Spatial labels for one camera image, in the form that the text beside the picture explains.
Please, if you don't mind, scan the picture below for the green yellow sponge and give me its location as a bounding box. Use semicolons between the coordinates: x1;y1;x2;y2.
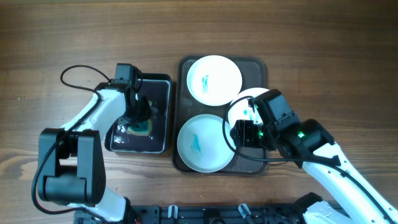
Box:
127;99;152;136

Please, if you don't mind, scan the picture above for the white plate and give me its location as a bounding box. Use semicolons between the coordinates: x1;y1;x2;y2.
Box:
187;55;243;106
228;88;269;127

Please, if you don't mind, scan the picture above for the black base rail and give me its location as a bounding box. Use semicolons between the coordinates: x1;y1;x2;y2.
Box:
73;203;312;224

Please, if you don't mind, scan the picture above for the pale blue plate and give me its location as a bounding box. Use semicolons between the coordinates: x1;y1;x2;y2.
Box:
177;114;235;173

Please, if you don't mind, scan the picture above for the white plate top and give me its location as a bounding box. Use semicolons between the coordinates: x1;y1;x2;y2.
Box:
187;55;243;106

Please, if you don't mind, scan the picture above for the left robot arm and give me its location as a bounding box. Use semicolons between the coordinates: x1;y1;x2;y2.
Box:
31;63;152;223

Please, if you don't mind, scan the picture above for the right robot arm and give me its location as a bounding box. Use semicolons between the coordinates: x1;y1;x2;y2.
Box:
223;89;397;223

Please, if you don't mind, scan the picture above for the black sponge tray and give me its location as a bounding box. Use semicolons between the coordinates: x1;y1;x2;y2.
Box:
104;73;172;154

